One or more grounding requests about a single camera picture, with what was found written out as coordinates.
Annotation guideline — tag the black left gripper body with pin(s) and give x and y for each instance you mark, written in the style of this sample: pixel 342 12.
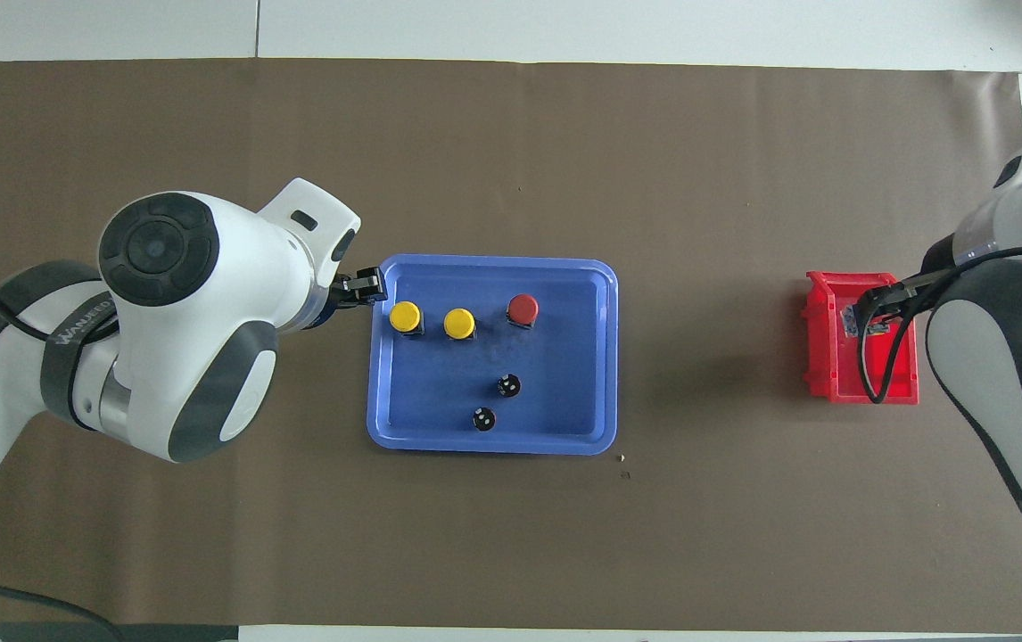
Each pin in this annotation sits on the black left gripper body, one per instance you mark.
pixel 333 294

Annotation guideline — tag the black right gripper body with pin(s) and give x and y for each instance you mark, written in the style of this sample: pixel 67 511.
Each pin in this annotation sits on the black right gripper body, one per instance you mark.
pixel 939 263

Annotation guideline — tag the yellow push button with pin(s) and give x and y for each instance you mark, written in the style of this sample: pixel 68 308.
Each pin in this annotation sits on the yellow push button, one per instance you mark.
pixel 405 315
pixel 459 322

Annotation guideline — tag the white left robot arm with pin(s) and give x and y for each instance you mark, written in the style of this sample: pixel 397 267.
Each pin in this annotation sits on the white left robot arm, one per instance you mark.
pixel 208 267

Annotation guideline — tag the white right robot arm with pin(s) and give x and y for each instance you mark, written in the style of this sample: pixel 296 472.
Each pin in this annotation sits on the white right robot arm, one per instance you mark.
pixel 1010 374

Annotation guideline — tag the red plastic bin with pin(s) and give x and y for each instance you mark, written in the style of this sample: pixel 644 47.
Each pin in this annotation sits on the red plastic bin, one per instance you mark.
pixel 823 357

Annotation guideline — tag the blue plastic tray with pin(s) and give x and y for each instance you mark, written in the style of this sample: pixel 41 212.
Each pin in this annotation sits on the blue plastic tray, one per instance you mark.
pixel 440 401

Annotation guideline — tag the black cylindrical capacitor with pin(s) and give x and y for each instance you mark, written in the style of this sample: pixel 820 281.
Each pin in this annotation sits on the black cylindrical capacitor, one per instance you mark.
pixel 483 418
pixel 508 385

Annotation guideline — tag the brown paper mat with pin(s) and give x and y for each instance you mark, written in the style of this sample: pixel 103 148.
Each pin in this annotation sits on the brown paper mat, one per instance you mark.
pixel 511 535

